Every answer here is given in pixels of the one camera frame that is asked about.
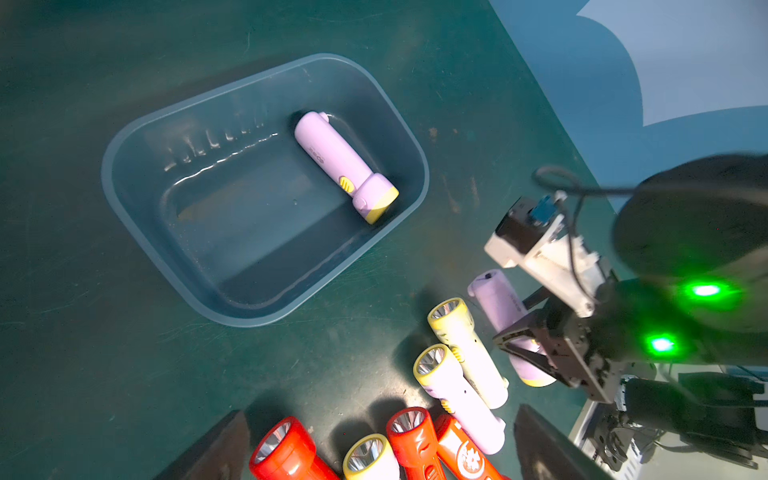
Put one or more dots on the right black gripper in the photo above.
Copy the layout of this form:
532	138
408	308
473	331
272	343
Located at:
573	350

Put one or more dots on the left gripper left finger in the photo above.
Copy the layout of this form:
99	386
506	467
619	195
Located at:
219	454

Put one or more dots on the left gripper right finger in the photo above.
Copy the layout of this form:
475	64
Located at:
545	453

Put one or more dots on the red flashlight white logo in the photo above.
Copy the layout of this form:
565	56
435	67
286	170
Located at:
460	454

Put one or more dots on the purple flashlight lit head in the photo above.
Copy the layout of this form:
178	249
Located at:
503	308

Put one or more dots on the pale green flashlight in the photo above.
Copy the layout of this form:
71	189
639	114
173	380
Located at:
453	324

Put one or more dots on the blue-grey plastic storage box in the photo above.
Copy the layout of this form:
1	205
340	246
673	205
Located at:
233	212

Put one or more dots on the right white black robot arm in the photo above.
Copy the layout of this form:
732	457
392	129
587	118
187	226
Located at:
652	299

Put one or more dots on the red flashlight upper middle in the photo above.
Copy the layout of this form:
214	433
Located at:
287	452

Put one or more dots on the red flashlight slanted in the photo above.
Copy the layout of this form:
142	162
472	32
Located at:
412	436

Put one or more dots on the purple flashlight yellow head middle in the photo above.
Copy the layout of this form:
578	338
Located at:
371	458

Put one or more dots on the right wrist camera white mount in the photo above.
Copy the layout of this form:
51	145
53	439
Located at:
538	237

